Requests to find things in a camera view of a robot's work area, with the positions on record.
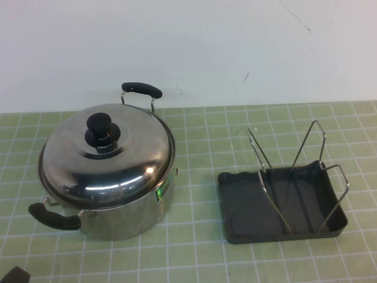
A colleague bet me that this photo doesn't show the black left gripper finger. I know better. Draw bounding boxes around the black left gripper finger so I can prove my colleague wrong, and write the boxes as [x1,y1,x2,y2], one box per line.
[5,266,31,283]

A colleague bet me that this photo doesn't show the stainless steel lid black knob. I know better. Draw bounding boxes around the stainless steel lid black knob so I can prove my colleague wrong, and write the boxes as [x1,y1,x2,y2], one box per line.
[37,101,177,209]

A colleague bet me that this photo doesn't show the green grid mat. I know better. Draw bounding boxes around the green grid mat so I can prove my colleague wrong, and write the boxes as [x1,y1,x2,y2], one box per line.
[0,101,377,283]

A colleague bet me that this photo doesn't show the stainless steel pot black handles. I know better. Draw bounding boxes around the stainless steel pot black handles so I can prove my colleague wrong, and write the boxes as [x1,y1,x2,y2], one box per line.
[28,82,179,241]

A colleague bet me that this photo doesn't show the silver wire lid rack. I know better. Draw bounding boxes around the silver wire lid rack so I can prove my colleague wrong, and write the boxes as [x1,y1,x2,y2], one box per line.
[246,120,351,234]

